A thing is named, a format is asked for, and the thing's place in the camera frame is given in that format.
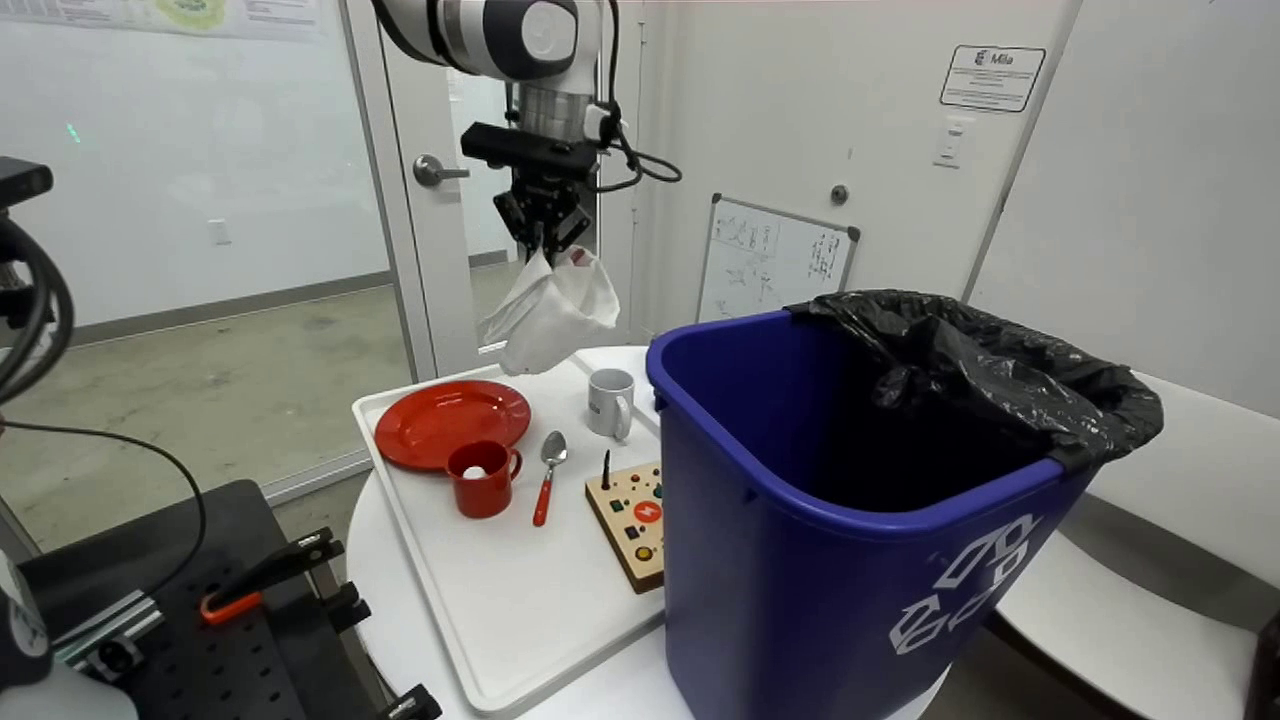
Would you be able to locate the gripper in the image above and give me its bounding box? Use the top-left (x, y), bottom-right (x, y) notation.
top-left (494, 168), bottom-right (594, 264)

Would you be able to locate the white tea towel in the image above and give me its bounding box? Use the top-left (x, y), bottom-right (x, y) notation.
top-left (478, 245), bottom-right (622, 377)

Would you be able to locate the blue trash bin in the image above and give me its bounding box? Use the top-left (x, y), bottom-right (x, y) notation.
top-left (646, 308), bottom-right (1101, 720)

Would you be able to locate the black trash bag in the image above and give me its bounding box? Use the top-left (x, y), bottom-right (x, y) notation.
top-left (785, 290), bottom-right (1165, 473)

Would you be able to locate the glass door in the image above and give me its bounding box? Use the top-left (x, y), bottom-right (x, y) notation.
top-left (340, 0), bottom-right (646, 383)

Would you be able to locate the white mug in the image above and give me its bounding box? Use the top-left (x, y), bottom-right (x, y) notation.
top-left (587, 368), bottom-right (637, 442)

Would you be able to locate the red plate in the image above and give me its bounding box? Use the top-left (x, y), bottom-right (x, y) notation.
top-left (374, 380), bottom-right (532, 473)

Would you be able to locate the whiteboard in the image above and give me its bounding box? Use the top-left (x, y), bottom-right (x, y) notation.
top-left (697, 193), bottom-right (861, 324)

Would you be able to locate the red mug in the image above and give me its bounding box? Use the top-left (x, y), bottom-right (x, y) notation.
top-left (446, 440), bottom-right (524, 520)

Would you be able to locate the wooden button board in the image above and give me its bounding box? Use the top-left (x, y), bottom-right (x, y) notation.
top-left (585, 450), bottom-right (667, 595)

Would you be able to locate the white tray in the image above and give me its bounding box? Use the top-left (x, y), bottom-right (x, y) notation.
top-left (352, 345), bottom-right (669, 717)

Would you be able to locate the black clamp with orange grip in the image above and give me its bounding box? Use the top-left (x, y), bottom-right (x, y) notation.
top-left (199, 528), bottom-right (347, 627)

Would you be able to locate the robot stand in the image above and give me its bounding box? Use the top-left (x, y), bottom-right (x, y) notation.
top-left (18, 479), bottom-right (443, 720)

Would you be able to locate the white table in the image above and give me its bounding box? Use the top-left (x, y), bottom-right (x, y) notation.
top-left (993, 370), bottom-right (1280, 720)

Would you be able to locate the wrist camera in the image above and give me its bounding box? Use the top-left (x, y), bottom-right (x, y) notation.
top-left (460, 122), bottom-right (601, 183)

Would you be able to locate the door handle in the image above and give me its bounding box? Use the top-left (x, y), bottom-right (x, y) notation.
top-left (413, 154), bottom-right (471, 189)

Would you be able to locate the spoon with red handle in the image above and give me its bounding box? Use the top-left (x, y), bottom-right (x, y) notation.
top-left (532, 431), bottom-right (569, 528)

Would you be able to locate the light switch plate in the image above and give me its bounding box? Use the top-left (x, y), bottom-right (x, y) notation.
top-left (933, 117), bottom-right (974, 170)

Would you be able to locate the black cable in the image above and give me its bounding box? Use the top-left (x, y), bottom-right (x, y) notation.
top-left (0, 417), bottom-right (209, 601)

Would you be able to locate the wall poster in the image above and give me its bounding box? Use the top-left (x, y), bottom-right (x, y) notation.
top-left (0, 0), bottom-right (327, 44)

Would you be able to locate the wall sign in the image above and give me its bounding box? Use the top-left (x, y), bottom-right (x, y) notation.
top-left (939, 45), bottom-right (1047, 114)

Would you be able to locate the camera on mount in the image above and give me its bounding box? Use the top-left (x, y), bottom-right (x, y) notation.
top-left (0, 157), bottom-right (55, 213)

